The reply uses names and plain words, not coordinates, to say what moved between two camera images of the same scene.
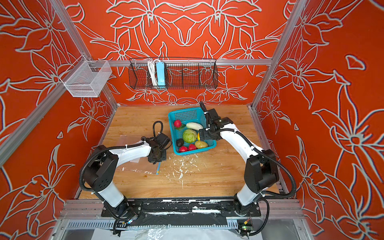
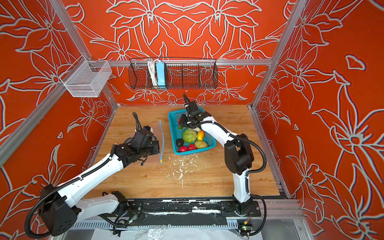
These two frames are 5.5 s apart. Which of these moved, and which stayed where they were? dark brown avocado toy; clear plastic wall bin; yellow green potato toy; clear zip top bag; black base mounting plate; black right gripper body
Moved: clear zip top bag; black right gripper body
Stayed: yellow green potato toy; clear plastic wall bin; dark brown avocado toy; black base mounting plate
